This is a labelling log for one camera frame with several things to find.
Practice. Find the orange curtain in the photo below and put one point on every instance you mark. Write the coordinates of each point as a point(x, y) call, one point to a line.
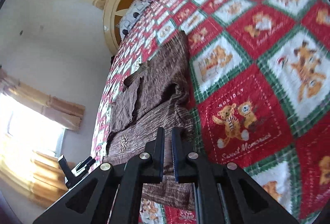
point(38, 175)

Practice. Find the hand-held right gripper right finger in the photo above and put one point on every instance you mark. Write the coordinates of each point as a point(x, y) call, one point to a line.
point(176, 157)

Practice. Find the beige side window curtain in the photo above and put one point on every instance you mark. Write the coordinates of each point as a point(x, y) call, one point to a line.
point(51, 105)

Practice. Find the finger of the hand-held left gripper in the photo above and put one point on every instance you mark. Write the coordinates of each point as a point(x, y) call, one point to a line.
point(83, 166)
point(63, 164)

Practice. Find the brown knitted sun-pattern sweater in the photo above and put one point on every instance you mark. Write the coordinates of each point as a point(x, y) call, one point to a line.
point(159, 79)

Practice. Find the red checkered printed blanket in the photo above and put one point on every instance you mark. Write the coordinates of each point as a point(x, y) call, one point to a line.
point(257, 59)

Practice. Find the grey patterned pillow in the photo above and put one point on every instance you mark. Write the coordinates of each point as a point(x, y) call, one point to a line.
point(134, 14)

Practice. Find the side window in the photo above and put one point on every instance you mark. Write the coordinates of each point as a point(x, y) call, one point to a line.
point(25, 131)

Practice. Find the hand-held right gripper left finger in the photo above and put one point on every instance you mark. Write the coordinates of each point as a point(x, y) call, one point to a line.
point(158, 157)

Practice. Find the cream arched bed headboard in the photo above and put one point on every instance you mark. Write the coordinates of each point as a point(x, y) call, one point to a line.
point(110, 15)

